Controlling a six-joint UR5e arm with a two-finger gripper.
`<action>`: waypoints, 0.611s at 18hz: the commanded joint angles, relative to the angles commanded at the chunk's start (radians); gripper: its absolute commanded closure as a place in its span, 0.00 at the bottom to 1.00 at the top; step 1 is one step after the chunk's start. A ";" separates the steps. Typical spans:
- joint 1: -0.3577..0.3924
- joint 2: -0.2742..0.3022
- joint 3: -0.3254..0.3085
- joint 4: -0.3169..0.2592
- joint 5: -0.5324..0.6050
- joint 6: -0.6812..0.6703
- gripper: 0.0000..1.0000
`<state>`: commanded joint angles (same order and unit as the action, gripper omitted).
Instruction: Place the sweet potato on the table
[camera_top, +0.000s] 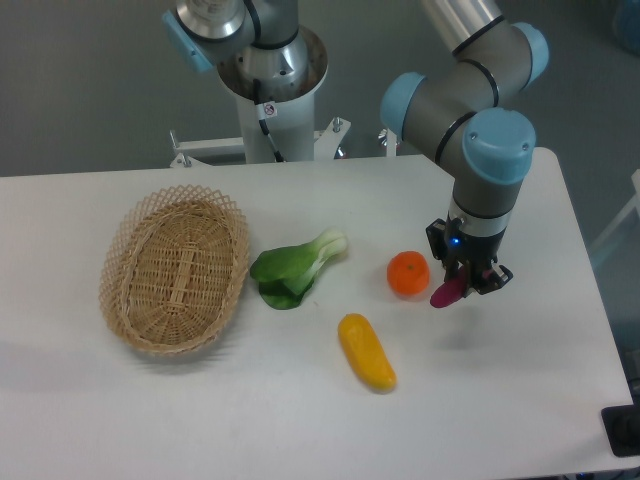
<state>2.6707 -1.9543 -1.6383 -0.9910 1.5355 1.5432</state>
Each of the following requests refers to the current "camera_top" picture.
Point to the woven wicker basket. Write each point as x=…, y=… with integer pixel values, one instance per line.
x=175, y=269

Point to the white frame at right edge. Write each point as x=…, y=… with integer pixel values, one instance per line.
x=621, y=224

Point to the green bok choy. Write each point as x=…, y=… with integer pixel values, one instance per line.
x=285, y=274

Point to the purple sweet potato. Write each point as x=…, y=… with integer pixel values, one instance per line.
x=451, y=291

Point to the yellow squash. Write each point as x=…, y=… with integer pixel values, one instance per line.
x=365, y=353

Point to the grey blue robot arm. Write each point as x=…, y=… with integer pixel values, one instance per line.
x=459, y=122

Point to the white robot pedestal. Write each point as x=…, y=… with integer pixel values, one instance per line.
x=274, y=91

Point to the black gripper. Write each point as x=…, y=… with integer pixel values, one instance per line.
x=472, y=243

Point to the black device at table corner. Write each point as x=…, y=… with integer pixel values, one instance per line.
x=622, y=429

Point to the white metal base frame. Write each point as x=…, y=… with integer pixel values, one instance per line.
x=328, y=145

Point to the orange tangerine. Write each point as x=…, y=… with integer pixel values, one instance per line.
x=408, y=273

